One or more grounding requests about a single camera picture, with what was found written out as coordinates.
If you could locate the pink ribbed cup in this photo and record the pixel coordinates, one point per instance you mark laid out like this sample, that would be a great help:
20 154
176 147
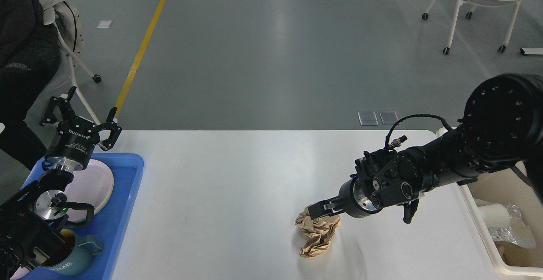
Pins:
19 273

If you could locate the foil sheet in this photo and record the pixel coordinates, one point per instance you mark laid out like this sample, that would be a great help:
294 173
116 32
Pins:
516 232

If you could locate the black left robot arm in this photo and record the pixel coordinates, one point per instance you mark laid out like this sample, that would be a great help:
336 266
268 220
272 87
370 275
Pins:
31 221

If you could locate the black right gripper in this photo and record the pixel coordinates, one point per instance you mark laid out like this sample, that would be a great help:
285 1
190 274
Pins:
351 200

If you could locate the person in dark clothes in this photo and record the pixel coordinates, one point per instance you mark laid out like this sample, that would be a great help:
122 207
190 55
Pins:
29 59

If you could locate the white paper cup upright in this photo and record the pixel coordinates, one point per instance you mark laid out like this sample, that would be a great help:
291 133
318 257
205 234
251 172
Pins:
495 215

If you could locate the teal green mug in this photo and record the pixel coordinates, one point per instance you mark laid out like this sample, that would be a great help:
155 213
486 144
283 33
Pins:
75 256

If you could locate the pink plate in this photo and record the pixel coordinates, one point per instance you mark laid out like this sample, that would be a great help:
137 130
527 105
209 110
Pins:
80 190

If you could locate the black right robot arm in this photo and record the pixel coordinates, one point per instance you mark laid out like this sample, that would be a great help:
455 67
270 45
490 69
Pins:
501 126

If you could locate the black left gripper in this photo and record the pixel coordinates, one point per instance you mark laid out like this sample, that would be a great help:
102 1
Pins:
74 141

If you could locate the white plastic bin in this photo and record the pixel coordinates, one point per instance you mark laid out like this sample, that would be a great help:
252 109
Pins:
481 258

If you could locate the white chair left background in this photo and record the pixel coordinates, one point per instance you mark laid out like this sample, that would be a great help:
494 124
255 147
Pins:
74 62

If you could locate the brown paper ball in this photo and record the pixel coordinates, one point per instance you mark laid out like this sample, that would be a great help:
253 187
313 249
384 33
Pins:
317 233

